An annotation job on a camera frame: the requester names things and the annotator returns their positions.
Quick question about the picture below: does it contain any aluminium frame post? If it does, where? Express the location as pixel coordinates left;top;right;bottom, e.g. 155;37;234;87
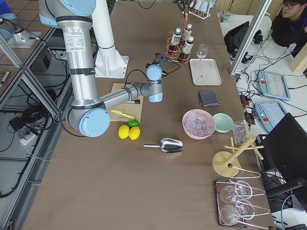
229;0;272;77

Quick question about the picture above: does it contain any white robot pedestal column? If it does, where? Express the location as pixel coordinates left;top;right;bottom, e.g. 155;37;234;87
92;0;116;58

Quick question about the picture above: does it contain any tea bottle white cap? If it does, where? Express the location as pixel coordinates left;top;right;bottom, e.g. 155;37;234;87
182;23;192;40
178;36;194;63
169;28;181;51

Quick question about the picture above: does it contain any grey folded cloth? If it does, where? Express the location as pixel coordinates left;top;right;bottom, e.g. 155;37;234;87
199;92;220;106

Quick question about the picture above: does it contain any green bowl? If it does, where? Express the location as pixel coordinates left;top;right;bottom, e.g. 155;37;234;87
213;113;234;133

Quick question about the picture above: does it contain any clear tumbler glass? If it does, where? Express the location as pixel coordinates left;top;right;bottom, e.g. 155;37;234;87
232;120;249;145

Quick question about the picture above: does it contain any copper wire bottle basket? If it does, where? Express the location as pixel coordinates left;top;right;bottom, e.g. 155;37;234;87
165;13;194;65

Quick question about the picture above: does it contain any pink plastic cup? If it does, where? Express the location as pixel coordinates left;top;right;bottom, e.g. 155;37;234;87
194;0;202;9

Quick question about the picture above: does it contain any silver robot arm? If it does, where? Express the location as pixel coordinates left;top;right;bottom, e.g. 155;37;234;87
39;0;168;138
0;0;197;40

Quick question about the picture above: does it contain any blue plastic cup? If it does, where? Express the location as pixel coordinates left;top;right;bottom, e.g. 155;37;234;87
199;0;210;12

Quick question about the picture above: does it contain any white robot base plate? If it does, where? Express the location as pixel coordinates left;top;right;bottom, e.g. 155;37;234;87
95;56;129;79

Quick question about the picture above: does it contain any pink bowl of ice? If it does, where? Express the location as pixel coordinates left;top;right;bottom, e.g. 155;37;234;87
182;109;216;140

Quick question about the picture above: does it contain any cream rabbit tray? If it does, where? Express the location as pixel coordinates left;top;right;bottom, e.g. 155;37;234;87
189;58;222;86

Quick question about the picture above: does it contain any black glass rack tray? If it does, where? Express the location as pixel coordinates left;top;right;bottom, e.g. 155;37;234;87
214;180;247;229

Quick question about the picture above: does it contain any yellow lemon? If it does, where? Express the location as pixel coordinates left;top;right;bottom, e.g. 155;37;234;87
118;125;130;139
129;126;141;140

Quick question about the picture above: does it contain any yellow plastic knife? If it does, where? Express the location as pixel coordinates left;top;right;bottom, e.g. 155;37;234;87
111;110;135;120

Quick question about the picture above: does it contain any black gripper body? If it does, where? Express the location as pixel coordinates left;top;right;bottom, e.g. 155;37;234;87
153;53;169;71
180;0;193;5

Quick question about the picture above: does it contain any metal ice scoop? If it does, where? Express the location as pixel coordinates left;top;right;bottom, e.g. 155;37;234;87
143;138;183;154

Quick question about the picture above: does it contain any wooden cup stand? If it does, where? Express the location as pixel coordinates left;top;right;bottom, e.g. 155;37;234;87
212;134;264;178

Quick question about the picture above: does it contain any clear wine glass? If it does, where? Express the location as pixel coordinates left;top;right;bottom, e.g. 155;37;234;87
195;44;208;69

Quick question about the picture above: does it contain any bamboo cutting board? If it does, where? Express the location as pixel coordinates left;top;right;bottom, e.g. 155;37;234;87
108;96;144;122

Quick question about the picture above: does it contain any black monitor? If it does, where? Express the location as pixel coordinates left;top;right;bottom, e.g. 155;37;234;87
263;113;307;179

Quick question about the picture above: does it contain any upside down wine glass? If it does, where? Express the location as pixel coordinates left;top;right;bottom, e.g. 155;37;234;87
221;181;265;204
219;199;271;227

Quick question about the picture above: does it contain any steel muddler black tip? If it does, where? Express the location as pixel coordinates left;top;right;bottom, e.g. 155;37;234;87
125;99;141;104

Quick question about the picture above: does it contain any blue teach pendant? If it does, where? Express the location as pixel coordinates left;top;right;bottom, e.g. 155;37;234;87
254;101;287;132
258;70;291;100

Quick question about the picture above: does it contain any person in black jacket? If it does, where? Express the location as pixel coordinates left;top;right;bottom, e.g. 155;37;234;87
271;0;307;57

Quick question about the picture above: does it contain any green lime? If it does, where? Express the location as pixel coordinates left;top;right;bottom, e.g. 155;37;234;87
128;120;139;128

